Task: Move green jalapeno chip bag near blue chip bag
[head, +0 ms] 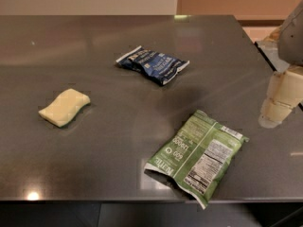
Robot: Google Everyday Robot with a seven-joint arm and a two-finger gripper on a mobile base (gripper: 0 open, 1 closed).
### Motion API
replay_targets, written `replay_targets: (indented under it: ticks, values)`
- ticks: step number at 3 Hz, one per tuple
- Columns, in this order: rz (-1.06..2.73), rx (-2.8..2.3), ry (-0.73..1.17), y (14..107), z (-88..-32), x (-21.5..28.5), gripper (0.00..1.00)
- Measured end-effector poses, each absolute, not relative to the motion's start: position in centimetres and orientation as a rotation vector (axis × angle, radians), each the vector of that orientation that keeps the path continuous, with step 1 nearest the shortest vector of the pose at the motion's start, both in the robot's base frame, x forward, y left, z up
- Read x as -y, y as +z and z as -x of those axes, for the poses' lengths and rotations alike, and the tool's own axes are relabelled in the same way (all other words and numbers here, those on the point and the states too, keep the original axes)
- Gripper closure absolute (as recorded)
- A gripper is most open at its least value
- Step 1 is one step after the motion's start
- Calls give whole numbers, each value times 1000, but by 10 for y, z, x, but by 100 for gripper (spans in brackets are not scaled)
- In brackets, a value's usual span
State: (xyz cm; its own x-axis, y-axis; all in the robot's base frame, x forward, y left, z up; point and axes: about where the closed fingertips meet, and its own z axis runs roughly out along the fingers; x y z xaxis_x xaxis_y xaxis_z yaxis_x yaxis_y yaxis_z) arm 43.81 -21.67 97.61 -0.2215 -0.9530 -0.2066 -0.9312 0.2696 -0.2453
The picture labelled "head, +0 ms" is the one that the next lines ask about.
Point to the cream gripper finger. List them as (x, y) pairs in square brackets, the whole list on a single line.
[(285, 92)]

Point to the green jalapeno chip bag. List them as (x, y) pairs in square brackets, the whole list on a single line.
[(197, 156)]

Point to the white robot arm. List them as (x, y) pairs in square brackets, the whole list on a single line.
[(290, 38)]

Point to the blue chip bag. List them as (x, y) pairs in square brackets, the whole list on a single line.
[(160, 67)]

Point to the yellow sponge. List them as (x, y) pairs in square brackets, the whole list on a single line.
[(64, 108)]

